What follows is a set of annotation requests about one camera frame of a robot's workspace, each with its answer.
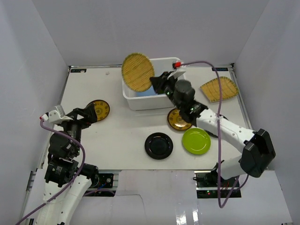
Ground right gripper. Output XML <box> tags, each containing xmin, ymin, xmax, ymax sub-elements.
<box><xmin>150</xmin><ymin>72</ymin><xmax>182</xmax><ymax>111</ymax></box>

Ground blue plate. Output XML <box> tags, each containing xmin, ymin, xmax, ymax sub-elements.
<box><xmin>136</xmin><ymin>89</ymin><xmax>156</xmax><ymax>97</ymax></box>

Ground round bamboo woven plate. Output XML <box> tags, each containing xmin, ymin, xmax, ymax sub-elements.
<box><xmin>121</xmin><ymin>52</ymin><xmax>155</xmax><ymax>92</ymax></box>

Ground fan-shaped bamboo woven tray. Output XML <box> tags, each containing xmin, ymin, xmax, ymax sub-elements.
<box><xmin>200</xmin><ymin>76</ymin><xmax>239</xmax><ymax>103</ymax></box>

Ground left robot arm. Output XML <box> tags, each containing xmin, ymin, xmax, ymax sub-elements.
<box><xmin>35</xmin><ymin>103</ymin><xmax>99</xmax><ymax>225</ymax></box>

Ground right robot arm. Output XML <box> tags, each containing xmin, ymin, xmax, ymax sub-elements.
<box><xmin>150</xmin><ymin>72</ymin><xmax>276</xmax><ymax>187</ymax></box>

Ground white plastic bin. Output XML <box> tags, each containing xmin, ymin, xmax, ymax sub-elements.
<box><xmin>122</xmin><ymin>57</ymin><xmax>181</xmax><ymax>111</ymax></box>

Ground yellow patterned plate left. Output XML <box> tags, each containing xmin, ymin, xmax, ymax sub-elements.
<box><xmin>88</xmin><ymin>99</ymin><xmax>110</xmax><ymax>121</ymax></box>

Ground yellow patterned plate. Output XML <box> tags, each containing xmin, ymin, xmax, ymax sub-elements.
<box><xmin>88</xmin><ymin>99</ymin><xmax>110</xmax><ymax>121</ymax></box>
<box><xmin>167</xmin><ymin>108</ymin><xmax>192</xmax><ymax>131</ymax></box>

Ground yellow patterned plate right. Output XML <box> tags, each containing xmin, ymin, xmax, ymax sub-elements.
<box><xmin>167</xmin><ymin>108</ymin><xmax>192</xmax><ymax>131</ymax></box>

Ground black flat plate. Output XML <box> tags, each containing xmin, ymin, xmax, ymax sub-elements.
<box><xmin>144</xmin><ymin>132</ymin><xmax>173</xmax><ymax>160</ymax></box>

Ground lime green plate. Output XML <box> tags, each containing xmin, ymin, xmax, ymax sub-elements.
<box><xmin>182</xmin><ymin>128</ymin><xmax>211</xmax><ymax>155</ymax></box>

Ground black glossy bowl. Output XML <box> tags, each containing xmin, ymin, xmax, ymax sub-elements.
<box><xmin>205</xmin><ymin>130</ymin><xmax>218</xmax><ymax>138</ymax></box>

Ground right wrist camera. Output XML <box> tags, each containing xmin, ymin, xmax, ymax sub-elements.
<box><xmin>167</xmin><ymin>60</ymin><xmax>187</xmax><ymax>79</ymax></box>

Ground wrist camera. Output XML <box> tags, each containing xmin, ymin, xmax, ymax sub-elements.
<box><xmin>39</xmin><ymin>105</ymin><xmax>72</xmax><ymax>122</ymax></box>
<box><xmin>167</xmin><ymin>60</ymin><xmax>187</xmax><ymax>79</ymax></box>

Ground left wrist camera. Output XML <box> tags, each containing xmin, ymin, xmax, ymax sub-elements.
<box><xmin>39</xmin><ymin>105</ymin><xmax>72</xmax><ymax>122</ymax></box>

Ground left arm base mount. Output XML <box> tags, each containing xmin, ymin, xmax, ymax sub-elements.
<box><xmin>83</xmin><ymin>173</ymin><xmax>116</xmax><ymax>197</ymax></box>

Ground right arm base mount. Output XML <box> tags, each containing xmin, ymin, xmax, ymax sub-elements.
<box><xmin>193</xmin><ymin>170</ymin><xmax>237</xmax><ymax>199</ymax></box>

